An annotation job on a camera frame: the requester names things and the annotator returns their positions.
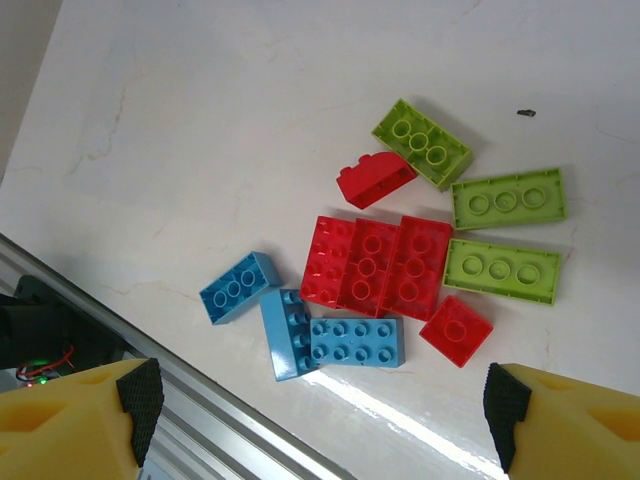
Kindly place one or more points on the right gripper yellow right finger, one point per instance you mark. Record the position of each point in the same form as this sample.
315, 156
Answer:
575, 435

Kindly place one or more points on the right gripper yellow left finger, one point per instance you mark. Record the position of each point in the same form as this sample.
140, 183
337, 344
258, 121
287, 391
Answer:
60, 430

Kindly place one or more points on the red two-by-two lego brick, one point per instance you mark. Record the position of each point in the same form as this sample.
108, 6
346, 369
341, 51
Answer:
456, 331

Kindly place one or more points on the green two-by-four lego brick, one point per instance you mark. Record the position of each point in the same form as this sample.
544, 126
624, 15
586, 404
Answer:
500, 272
510, 200
425, 142

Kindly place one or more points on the blue two-by-four lego brick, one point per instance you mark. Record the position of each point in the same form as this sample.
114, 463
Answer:
237, 290
280, 335
357, 345

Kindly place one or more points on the red two-by-four lego brick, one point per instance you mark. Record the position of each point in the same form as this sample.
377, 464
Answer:
415, 270
325, 260
367, 267

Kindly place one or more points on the red curved lego brick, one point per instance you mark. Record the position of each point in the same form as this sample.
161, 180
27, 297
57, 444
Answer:
372, 177

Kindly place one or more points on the black electronics box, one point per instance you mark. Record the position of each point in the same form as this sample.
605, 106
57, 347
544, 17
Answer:
30, 325

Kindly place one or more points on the small dark debris speck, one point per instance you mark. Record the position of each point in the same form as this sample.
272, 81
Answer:
526, 113

